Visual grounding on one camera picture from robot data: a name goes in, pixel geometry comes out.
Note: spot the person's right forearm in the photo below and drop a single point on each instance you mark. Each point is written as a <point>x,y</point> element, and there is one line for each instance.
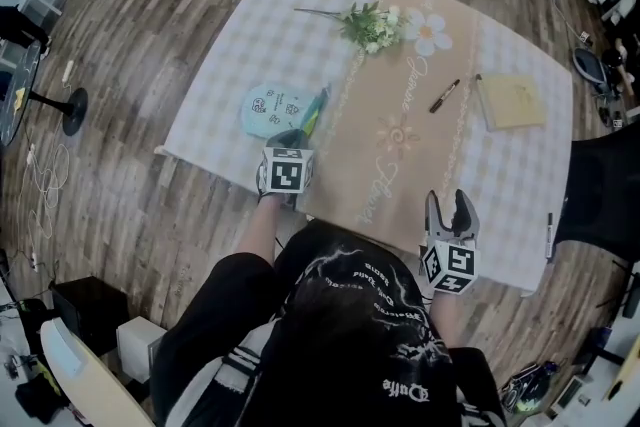
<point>445,320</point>

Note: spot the black jacket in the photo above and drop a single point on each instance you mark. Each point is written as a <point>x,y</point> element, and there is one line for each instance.
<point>22,27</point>

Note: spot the light blue pencil case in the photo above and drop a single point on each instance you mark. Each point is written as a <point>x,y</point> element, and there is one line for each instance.
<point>272,110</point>

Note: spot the round black pedestal table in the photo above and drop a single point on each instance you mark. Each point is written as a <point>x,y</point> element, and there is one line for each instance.
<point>15,100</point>

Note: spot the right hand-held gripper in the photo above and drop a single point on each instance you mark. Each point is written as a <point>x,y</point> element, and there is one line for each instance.
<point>450,265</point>

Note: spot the grey round floor device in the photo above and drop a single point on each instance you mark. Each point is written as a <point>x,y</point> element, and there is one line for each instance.
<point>590,67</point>

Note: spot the beige round table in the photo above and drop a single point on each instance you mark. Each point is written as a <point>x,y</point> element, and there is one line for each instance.
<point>115,395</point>

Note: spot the person's black printed shirt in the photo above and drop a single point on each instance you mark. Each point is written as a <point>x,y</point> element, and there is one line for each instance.
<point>400,315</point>

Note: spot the white computer case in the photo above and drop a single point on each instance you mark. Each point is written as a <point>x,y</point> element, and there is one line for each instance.
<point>140,350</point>

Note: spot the black mesh office chair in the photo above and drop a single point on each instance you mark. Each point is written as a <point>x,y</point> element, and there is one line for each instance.
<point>600,195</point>

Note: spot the yellow sticky note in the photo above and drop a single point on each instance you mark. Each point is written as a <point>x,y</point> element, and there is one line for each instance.
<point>20,97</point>

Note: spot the checkered flower-print tablecloth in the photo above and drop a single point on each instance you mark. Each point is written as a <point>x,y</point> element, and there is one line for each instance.
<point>375,140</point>

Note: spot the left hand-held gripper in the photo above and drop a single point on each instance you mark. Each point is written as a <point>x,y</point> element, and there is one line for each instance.
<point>287,170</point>

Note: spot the black marker pen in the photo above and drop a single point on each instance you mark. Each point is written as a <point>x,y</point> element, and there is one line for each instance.
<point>445,96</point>

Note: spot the person's left forearm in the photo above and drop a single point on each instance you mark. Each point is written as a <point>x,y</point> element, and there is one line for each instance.
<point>260,230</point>

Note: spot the artificial white flower bouquet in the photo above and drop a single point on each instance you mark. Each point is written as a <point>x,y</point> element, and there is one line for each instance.
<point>370,25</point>

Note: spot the black backpack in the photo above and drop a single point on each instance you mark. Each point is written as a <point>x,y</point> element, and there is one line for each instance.
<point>527,387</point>

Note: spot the black box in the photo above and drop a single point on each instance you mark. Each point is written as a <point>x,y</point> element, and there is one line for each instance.
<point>90,310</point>

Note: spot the white power strip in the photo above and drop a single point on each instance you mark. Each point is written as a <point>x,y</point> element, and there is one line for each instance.
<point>69,71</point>

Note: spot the yellow notebook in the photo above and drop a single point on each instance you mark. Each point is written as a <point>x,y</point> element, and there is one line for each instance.
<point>512,102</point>

